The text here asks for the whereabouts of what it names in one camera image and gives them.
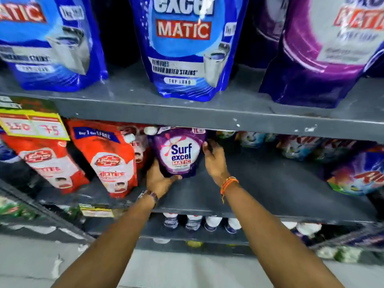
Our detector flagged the person's right forearm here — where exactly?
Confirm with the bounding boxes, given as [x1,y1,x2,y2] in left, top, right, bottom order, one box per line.
[223,180,345,288]

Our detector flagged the person's left forearm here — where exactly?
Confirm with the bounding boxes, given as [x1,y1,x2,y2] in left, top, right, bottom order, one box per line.
[50,193,156,288]

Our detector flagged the green packets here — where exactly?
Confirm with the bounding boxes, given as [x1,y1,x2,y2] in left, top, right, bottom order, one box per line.
[0,196,38,221]

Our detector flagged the person's right hand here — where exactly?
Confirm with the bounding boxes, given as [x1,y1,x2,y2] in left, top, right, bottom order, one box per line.
[202,140,231,187]

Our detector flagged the small yellow shelf label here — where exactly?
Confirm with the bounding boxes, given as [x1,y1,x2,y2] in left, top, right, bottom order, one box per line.
[79,204,115,219]

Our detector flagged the dark blue pouch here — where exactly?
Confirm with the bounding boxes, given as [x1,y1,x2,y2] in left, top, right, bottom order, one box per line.
[0,137,20,164]

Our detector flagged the large purple detergent pouch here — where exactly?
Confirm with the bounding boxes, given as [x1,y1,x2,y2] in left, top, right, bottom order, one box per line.
[259,0,384,109]
[236,0,289,70]

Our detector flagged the person's left hand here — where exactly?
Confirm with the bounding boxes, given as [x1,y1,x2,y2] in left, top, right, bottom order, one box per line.
[146,158,183,199]

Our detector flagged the yellow price label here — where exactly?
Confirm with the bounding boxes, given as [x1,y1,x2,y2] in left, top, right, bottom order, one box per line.
[0,108,71,141]

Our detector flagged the grey metal shelf board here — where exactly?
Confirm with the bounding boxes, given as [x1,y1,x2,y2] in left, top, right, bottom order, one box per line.
[0,62,384,144]
[0,141,379,226]

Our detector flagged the large blue detergent pouch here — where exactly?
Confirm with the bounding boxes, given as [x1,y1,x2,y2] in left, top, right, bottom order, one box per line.
[127,0,250,102]
[0,0,109,93]

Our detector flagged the small purple detergent pouch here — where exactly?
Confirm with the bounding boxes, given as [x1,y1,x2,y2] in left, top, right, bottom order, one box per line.
[151,127,207,179]

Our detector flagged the orange thread wrist bracelet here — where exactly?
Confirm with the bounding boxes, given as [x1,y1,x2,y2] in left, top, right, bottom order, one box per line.
[220,176,239,204]

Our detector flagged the multicoloured detergent pouch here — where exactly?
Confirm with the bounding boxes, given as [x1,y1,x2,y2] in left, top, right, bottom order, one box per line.
[277,135,316,161]
[236,131,268,149]
[326,147,384,197]
[313,139,365,164]

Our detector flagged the red handwash refill pouch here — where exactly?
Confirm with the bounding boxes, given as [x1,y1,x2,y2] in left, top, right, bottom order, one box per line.
[66,119,138,198]
[1,133,90,195]
[119,124,154,172]

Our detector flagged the dark beaded wrist bracelet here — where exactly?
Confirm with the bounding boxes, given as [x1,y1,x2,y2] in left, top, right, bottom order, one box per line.
[136,190,159,209]

